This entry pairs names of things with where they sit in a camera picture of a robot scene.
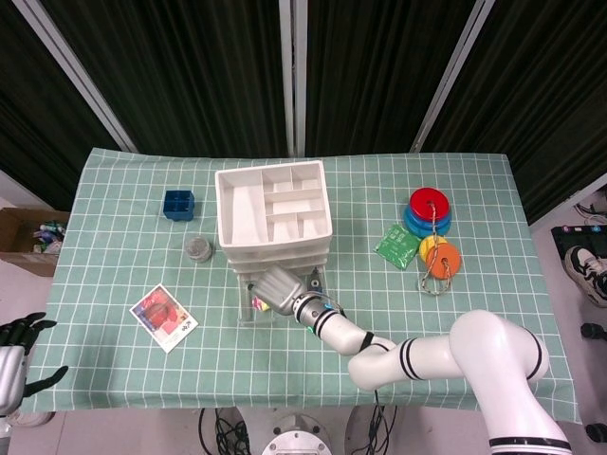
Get orange stacking ring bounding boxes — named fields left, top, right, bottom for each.
left=424, top=244, right=462, bottom=279

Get yellow stacking ring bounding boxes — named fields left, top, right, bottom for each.
left=418, top=235, right=450, bottom=262

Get black floor case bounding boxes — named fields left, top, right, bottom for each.
left=549, top=226, right=607, bottom=258

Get white frame pole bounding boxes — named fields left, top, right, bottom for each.
left=11, top=0, right=139, bottom=153
left=278, top=0, right=309, bottom=157
left=411, top=0, right=497, bottom=153

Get green checked tablecloth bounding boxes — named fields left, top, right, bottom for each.
left=21, top=147, right=583, bottom=425

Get blue compartment box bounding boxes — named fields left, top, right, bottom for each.
left=160, top=189, right=198, bottom=223

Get black white sneaker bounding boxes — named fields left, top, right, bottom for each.
left=563, top=245, right=607, bottom=308

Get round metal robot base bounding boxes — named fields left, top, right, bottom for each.
left=262, top=413, right=335, bottom=455

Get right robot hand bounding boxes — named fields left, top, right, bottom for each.
left=253, top=265, right=309, bottom=318

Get teal stacking ring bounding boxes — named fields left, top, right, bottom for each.
left=405, top=217, right=450, bottom=240

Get blue stacking ring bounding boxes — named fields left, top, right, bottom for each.
left=402, top=206, right=452, bottom=229

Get red cover booklet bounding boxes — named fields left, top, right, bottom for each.
left=129, top=282, right=199, bottom=355

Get cardboard box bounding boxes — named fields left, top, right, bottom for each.
left=0, top=207, right=72, bottom=278

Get clear round pin jar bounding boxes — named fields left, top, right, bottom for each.
left=185, top=235, right=213, bottom=264

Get braided rope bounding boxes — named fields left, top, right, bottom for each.
left=416, top=201, right=452, bottom=296

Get black floor cables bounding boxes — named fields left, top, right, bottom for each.
left=198, top=407, right=252, bottom=455

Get green tea packet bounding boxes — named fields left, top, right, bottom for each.
left=374, top=223, right=424, bottom=272

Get black pleated curtain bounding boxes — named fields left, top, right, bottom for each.
left=421, top=0, right=607, bottom=225
left=0, top=0, right=120, bottom=212
left=42, top=0, right=291, bottom=157
left=305, top=0, right=475, bottom=155

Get red stacking ring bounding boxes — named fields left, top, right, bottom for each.
left=410, top=187, right=451, bottom=220

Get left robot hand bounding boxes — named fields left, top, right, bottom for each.
left=0, top=312, right=70, bottom=414

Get transparent drawer with yellow block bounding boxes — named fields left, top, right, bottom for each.
left=235, top=264, right=329, bottom=327

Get white plastic drawer organizer frame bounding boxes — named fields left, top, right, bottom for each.
left=214, top=159, right=333, bottom=280

